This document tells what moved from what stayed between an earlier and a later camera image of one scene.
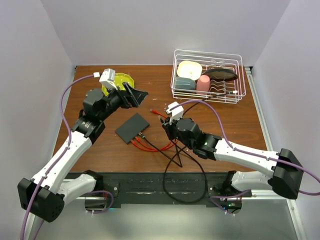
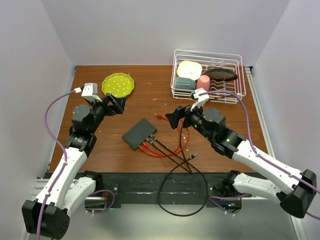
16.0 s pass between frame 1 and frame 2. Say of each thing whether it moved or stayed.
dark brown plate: stayed
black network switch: moved
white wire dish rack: stayed
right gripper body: moved
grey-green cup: stayed
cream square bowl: stayed
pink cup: stayed
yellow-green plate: stayed
